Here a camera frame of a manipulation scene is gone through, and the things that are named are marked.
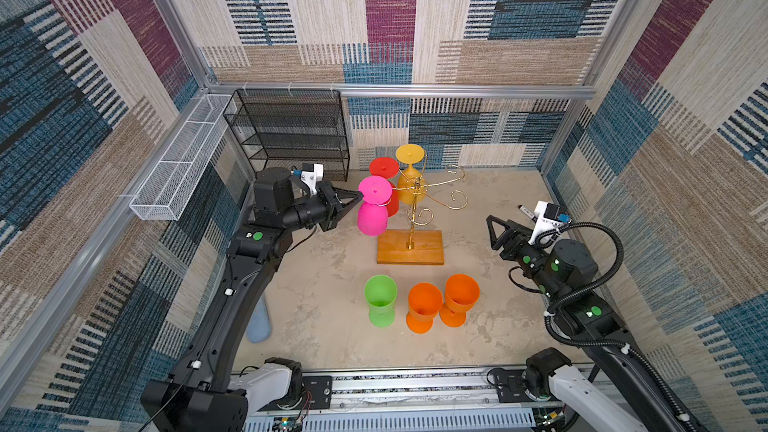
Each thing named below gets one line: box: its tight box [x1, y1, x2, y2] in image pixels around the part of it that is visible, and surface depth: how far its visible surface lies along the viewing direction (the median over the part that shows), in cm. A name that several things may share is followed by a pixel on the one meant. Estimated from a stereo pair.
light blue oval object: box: [246, 294, 271, 344], surface depth 84 cm
